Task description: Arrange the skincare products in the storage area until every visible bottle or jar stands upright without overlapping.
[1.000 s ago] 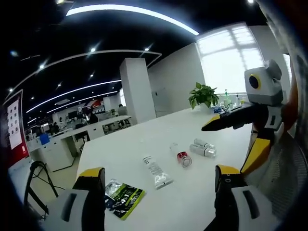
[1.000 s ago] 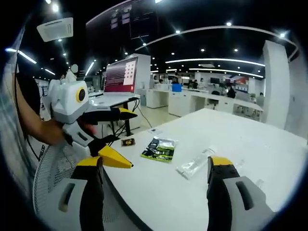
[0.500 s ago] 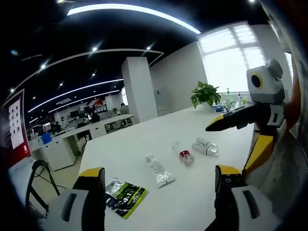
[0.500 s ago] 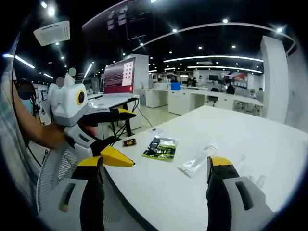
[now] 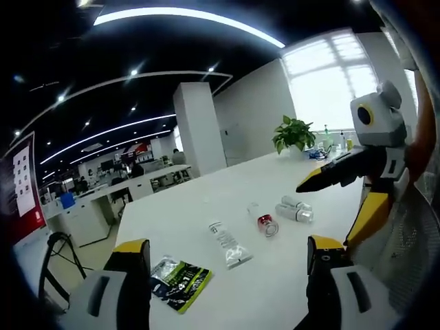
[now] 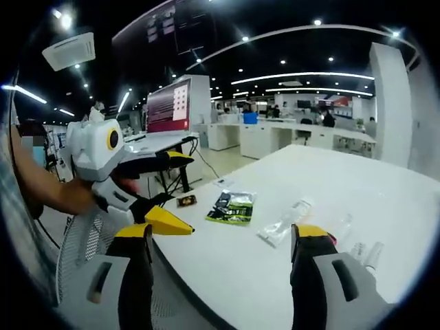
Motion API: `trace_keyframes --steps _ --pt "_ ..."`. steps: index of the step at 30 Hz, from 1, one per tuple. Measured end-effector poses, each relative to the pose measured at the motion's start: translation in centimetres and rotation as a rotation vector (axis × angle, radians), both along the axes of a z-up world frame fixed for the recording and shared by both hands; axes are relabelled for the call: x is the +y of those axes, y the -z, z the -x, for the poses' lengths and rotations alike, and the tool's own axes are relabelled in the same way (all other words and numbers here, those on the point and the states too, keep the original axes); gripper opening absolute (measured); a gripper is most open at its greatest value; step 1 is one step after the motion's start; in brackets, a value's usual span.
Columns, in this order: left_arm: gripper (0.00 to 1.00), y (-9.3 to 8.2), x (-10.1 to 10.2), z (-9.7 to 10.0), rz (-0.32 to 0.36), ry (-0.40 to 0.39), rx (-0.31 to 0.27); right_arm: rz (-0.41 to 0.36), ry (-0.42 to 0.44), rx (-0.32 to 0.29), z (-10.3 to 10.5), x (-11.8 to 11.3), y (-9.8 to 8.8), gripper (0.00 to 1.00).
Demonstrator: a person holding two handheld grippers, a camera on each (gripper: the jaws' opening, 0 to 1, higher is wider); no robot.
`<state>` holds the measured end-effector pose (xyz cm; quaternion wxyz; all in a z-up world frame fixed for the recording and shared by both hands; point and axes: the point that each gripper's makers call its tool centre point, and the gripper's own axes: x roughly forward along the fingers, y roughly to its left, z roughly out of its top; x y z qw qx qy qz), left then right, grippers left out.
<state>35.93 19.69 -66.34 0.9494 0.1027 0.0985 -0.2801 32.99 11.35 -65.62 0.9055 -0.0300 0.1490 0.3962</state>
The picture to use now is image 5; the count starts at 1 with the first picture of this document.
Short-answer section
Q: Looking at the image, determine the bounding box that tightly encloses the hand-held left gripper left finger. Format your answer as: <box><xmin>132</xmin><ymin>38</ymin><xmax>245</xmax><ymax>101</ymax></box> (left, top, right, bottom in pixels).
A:
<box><xmin>67</xmin><ymin>238</ymin><xmax>153</xmax><ymax>330</ymax></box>

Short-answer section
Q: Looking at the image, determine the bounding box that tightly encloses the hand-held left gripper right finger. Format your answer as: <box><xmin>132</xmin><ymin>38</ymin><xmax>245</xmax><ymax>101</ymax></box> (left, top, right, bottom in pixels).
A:
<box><xmin>305</xmin><ymin>234</ymin><xmax>397</xmax><ymax>330</ymax></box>

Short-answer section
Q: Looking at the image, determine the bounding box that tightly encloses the clear skincare bottle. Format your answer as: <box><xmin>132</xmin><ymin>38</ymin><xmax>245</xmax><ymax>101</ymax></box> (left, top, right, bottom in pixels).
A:
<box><xmin>280</xmin><ymin>195</ymin><xmax>312</xmax><ymax>211</ymax></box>
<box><xmin>274</xmin><ymin>203</ymin><xmax>315</xmax><ymax>225</ymax></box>

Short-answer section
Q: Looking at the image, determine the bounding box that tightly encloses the silver skincare sachet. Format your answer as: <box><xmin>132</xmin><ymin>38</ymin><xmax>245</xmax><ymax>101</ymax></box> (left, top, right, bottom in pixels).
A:
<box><xmin>149</xmin><ymin>254</ymin><xmax>182</xmax><ymax>288</ymax></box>

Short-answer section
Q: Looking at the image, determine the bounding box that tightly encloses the red banded skincare bottle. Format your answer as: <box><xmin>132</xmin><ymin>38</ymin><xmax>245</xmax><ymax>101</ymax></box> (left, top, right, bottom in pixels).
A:
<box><xmin>246</xmin><ymin>201</ymin><xmax>281</xmax><ymax>241</ymax></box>

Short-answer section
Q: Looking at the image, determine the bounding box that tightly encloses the green black skincare sachet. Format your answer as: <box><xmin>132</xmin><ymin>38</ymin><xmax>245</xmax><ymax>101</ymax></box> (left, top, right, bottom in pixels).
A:
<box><xmin>153</xmin><ymin>260</ymin><xmax>213</xmax><ymax>315</ymax></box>

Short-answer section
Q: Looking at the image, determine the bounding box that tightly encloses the white skincare tube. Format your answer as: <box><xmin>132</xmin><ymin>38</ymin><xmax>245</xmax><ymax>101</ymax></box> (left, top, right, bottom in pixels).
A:
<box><xmin>207</xmin><ymin>219</ymin><xmax>255</xmax><ymax>271</ymax></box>

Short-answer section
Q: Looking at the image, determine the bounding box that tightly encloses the grey mesh office chair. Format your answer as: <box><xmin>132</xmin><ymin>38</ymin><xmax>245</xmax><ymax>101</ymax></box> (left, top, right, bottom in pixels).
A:
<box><xmin>350</xmin><ymin>171</ymin><xmax>440</xmax><ymax>319</ymax></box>

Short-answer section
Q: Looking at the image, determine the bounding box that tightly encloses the green potted plant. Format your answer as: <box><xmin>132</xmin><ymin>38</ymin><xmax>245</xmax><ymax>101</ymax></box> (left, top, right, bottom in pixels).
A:
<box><xmin>272</xmin><ymin>115</ymin><xmax>317</xmax><ymax>160</ymax></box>

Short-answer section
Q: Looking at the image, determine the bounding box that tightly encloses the white office desk row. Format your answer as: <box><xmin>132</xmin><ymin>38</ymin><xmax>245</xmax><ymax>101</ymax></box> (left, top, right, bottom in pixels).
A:
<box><xmin>43</xmin><ymin>163</ymin><xmax>193</xmax><ymax>248</ymax></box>

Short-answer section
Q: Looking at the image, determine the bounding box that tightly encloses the blue cable bundle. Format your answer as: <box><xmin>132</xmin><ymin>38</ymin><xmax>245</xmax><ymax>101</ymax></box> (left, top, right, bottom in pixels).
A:
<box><xmin>305</xmin><ymin>146</ymin><xmax>333</xmax><ymax>162</ymax></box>

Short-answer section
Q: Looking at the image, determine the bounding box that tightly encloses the black chair frame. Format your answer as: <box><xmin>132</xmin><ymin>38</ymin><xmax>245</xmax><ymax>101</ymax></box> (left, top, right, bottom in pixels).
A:
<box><xmin>36</xmin><ymin>231</ymin><xmax>88</xmax><ymax>305</ymax></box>

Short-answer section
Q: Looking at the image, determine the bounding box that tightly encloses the red wall poster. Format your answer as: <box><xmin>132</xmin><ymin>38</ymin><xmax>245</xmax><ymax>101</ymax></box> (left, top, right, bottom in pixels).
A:
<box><xmin>0</xmin><ymin>130</ymin><xmax>48</xmax><ymax>247</ymax></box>

